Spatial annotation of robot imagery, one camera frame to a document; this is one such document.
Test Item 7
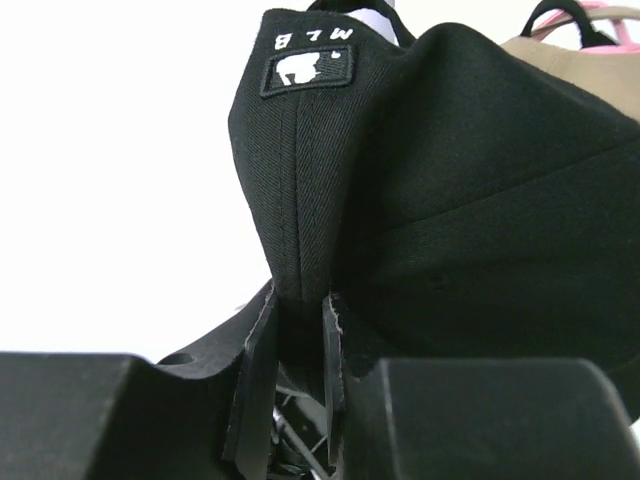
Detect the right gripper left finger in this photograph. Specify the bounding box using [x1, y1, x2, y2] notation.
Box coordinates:
[1, 285, 278, 479]

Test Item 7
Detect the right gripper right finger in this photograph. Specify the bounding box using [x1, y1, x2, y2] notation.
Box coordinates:
[322, 296, 639, 479]

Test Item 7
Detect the black cap white logo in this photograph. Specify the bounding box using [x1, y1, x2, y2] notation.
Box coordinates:
[229, 1, 639, 418]

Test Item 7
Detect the beige baseball cap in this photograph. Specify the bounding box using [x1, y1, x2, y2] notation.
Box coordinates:
[501, 37, 639, 121]

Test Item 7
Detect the pink baseball cap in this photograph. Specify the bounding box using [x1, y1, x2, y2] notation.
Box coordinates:
[533, 1, 639, 54]

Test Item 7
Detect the black cap gold logo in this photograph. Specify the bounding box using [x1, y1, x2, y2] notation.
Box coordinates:
[520, 0, 619, 50]

